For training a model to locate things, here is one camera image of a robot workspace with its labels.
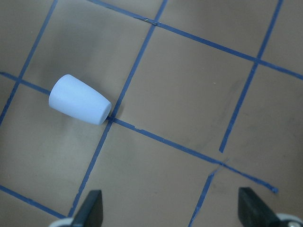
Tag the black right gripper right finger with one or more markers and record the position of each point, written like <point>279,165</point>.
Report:
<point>253,212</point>

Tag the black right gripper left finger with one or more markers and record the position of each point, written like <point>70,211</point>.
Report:
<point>90,213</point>

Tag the light blue cup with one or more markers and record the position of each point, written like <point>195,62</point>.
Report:
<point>76,99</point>

